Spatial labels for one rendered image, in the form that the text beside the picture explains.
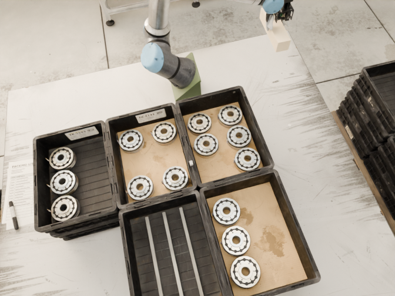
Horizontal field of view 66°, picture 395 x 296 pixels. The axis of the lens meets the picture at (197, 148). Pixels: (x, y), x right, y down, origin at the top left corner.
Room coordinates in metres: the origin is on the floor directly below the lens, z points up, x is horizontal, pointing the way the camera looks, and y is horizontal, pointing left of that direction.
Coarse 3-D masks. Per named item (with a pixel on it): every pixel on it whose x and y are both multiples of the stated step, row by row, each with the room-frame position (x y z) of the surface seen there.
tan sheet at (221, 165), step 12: (216, 108) 0.75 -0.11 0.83; (216, 120) 0.69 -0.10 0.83; (216, 132) 0.63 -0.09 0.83; (192, 144) 0.58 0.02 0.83; (252, 144) 0.55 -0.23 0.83; (216, 156) 0.52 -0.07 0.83; (228, 156) 0.51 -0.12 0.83; (204, 168) 0.47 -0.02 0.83; (216, 168) 0.46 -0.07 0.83; (228, 168) 0.46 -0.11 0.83; (204, 180) 0.42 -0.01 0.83
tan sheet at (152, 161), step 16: (144, 128) 0.70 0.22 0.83; (176, 128) 0.68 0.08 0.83; (144, 144) 0.62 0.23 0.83; (176, 144) 0.59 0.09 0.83; (128, 160) 0.55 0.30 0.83; (144, 160) 0.54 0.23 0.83; (160, 160) 0.53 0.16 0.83; (176, 160) 0.52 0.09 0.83; (128, 176) 0.48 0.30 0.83; (160, 176) 0.46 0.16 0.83; (160, 192) 0.39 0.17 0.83
